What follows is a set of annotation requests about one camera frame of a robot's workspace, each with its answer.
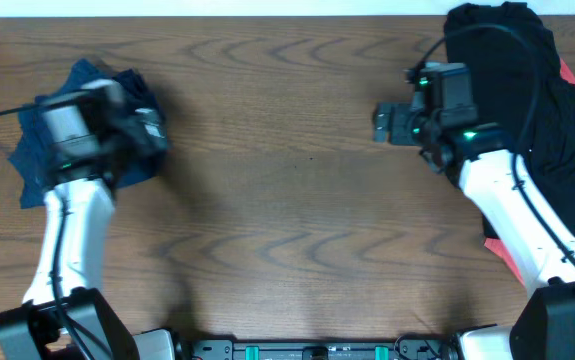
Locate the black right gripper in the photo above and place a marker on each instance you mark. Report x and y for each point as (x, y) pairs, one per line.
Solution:
(383, 118)

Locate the black printed t-shirt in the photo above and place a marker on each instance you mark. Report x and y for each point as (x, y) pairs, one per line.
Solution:
(515, 73)

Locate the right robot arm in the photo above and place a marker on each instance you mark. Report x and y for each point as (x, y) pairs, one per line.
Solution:
(480, 159)

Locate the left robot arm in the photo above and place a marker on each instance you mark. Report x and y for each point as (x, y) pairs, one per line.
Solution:
(96, 135)

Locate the folded dark blue shorts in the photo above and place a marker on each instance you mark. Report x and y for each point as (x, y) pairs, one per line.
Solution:
(32, 149)

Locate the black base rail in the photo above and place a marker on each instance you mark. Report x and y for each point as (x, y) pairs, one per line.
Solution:
(405, 347)

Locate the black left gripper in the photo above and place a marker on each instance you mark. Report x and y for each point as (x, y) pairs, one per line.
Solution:
(153, 129)

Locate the dark blue shorts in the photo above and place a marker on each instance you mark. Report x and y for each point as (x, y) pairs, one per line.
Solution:
(32, 149)
(129, 170)

